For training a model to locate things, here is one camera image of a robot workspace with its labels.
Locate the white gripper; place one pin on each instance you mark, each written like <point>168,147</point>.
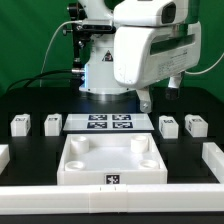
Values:
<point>143,56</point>

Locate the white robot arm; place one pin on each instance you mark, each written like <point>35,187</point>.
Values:
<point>99,70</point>

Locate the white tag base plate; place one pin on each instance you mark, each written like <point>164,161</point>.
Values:
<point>112,122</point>

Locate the white right fence wall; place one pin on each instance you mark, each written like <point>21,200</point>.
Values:
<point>213,156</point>

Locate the white fence wall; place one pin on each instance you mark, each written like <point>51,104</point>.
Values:
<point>4,157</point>
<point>213,156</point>
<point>111,198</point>

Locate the grey camera on stand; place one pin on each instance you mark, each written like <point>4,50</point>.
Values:
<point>98,26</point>

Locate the black camera stand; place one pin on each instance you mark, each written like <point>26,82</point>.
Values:
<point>76,12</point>

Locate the white front fence wall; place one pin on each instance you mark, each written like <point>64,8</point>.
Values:
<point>111,198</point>

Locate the white left fence wall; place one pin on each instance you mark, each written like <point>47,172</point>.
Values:
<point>4,157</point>

